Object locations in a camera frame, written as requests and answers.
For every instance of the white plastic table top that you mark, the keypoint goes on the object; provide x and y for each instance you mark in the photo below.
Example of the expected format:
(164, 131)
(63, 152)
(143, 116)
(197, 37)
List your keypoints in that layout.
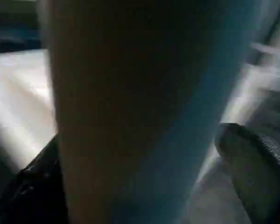
(18, 98)

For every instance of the white plastic table leg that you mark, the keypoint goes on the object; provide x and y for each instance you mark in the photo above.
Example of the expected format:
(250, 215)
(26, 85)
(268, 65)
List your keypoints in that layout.
(135, 105)

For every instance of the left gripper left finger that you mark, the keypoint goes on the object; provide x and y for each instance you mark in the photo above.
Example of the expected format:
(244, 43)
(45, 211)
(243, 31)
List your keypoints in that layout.
(37, 184)

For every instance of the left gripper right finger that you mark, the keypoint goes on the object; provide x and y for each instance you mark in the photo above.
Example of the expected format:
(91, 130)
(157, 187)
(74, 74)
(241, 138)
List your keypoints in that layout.
(254, 168)

